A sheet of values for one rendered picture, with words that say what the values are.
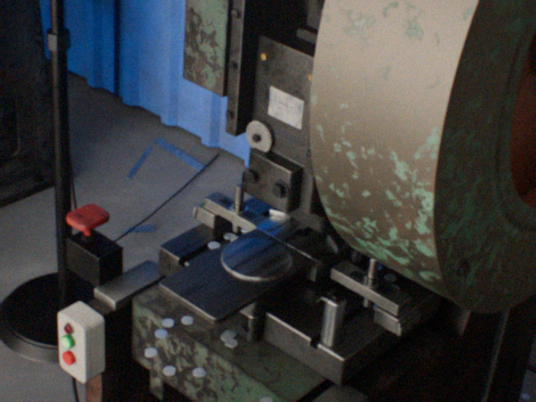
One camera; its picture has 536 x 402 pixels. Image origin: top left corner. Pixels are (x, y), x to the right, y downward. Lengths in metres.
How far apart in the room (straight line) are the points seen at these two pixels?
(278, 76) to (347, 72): 0.54
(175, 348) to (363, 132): 0.84
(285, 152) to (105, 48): 2.35
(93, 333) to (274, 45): 0.63
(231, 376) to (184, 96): 2.06
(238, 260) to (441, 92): 0.79
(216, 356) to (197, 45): 0.54
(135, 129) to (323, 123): 2.67
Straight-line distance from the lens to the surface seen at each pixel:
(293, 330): 1.81
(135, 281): 2.00
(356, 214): 1.29
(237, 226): 2.02
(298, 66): 1.67
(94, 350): 1.96
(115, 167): 3.62
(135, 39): 3.86
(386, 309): 1.83
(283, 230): 1.91
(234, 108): 1.74
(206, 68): 1.75
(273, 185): 1.73
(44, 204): 3.43
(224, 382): 1.86
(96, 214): 1.97
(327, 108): 1.21
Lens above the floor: 1.83
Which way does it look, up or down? 32 degrees down
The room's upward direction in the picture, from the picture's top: 5 degrees clockwise
